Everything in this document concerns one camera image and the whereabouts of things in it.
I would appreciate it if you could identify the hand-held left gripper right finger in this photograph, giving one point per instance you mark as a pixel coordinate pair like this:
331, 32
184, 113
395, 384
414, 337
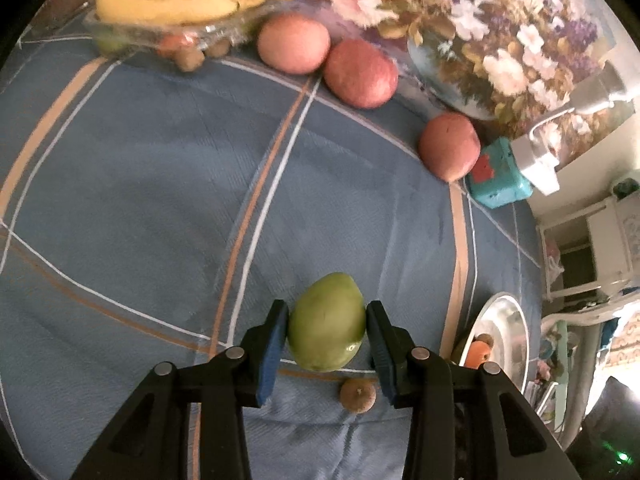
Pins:
382, 360

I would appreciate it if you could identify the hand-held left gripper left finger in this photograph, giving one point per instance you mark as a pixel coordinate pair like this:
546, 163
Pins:
272, 355

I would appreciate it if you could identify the large green mango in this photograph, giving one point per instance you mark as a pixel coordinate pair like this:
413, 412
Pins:
325, 325

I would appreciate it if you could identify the orange tangerine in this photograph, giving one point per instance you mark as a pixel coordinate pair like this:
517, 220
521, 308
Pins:
477, 356

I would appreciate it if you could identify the silver metal plate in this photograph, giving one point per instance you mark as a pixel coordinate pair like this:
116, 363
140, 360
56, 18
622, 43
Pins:
505, 320

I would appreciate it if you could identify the teal box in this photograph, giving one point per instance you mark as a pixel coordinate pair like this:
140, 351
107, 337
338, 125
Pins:
500, 182

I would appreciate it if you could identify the dark object with green light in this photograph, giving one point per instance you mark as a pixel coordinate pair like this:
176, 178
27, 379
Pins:
610, 435

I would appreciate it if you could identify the white desk lamp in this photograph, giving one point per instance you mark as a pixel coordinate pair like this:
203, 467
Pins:
537, 162

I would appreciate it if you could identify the white shelf unit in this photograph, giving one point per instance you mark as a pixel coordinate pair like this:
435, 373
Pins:
607, 240

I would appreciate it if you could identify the dark red apple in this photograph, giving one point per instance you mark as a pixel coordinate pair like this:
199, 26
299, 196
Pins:
360, 74

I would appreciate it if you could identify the small brown kiwi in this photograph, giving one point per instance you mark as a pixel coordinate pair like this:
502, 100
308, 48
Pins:
218, 49
190, 59

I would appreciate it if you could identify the pale red apple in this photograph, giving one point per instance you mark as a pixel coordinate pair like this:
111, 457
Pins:
294, 42

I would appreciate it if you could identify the small orange fruit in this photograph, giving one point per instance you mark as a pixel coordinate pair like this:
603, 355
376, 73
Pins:
172, 44

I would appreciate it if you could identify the clear plastic tray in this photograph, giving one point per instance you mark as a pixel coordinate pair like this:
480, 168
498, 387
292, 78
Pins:
210, 30

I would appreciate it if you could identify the floral painting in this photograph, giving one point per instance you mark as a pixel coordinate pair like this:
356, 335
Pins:
450, 20

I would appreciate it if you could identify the small green fruit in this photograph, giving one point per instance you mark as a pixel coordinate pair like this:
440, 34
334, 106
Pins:
109, 45

